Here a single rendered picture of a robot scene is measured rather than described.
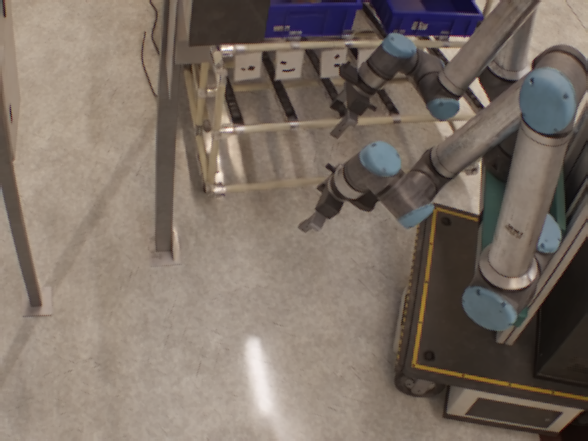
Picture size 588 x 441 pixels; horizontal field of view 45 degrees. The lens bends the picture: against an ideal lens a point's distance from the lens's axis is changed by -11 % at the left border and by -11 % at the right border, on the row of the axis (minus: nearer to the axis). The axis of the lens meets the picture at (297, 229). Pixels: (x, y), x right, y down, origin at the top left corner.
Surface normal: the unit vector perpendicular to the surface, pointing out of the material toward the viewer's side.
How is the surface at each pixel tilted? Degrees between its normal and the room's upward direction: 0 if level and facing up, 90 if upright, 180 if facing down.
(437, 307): 0
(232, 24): 90
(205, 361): 0
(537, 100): 82
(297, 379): 0
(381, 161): 19
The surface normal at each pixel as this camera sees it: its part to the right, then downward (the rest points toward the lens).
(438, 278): 0.14, -0.59
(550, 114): -0.57, 0.51
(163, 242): 0.19, 0.80
